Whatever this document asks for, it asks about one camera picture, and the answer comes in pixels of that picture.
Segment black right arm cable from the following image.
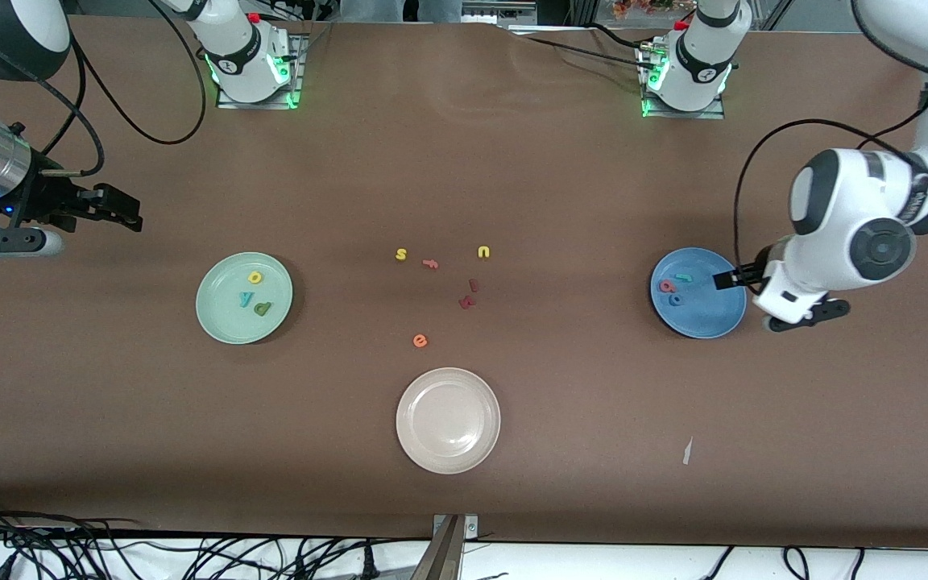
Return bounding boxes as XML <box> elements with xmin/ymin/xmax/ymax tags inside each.
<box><xmin>29</xmin><ymin>0</ymin><xmax>207</xmax><ymax>176</ymax></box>

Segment black cable on table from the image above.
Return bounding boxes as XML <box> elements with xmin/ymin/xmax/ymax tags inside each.
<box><xmin>522</xmin><ymin>36</ymin><xmax>644</xmax><ymax>67</ymax></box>
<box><xmin>589</xmin><ymin>23</ymin><xmax>648</xmax><ymax>51</ymax></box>

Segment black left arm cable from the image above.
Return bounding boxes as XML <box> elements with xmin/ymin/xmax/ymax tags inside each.
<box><xmin>734</xmin><ymin>0</ymin><xmax>928</xmax><ymax>279</ymax></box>

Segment beige plate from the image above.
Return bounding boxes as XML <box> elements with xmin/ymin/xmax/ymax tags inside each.
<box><xmin>396</xmin><ymin>367</ymin><xmax>502</xmax><ymax>474</ymax></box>

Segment brown table cover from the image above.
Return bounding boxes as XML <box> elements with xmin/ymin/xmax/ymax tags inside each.
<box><xmin>0</xmin><ymin>14</ymin><xmax>928</xmax><ymax>549</ymax></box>

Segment pink artificial flowers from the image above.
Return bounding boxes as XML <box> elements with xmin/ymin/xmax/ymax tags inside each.
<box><xmin>611</xmin><ymin>0</ymin><xmax>694</xmax><ymax>19</ymax></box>

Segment grey metal frame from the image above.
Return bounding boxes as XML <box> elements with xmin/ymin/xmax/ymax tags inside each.
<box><xmin>464</xmin><ymin>0</ymin><xmax>537</xmax><ymax>23</ymax></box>

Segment blue jeans legs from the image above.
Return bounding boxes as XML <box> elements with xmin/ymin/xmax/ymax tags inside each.
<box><xmin>339</xmin><ymin>0</ymin><xmax>465</xmax><ymax>23</ymax></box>

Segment green plate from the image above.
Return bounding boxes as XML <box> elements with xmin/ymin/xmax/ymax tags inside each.
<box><xmin>195</xmin><ymin>252</ymin><xmax>294</xmax><ymax>346</ymax></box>

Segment blue plate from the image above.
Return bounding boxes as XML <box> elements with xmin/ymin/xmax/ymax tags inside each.
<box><xmin>650</xmin><ymin>247</ymin><xmax>748</xmax><ymax>339</ymax></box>

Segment aluminium frame profile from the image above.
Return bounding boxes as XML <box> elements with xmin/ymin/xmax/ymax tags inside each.
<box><xmin>412</xmin><ymin>514</ymin><xmax>481</xmax><ymax>580</ymax></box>

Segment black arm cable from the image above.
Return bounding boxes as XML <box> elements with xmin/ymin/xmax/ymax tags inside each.
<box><xmin>734</xmin><ymin>0</ymin><xmax>928</xmax><ymax>279</ymax></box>
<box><xmin>29</xmin><ymin>0</ymin><xmax>207</xmax><ymax>176</ymax></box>

